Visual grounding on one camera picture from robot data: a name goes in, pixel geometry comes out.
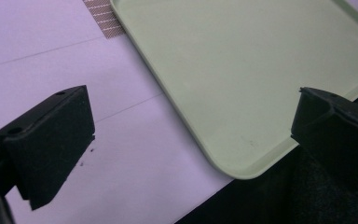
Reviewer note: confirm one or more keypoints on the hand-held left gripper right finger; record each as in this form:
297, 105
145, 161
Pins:
338, 137

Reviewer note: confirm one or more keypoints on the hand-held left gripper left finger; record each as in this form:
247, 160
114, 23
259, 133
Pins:
49, 140

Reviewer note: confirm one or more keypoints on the pale green plastic tray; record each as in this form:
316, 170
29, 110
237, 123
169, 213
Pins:
230, 77

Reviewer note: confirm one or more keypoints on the brown woven mat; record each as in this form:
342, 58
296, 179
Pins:
104, 18

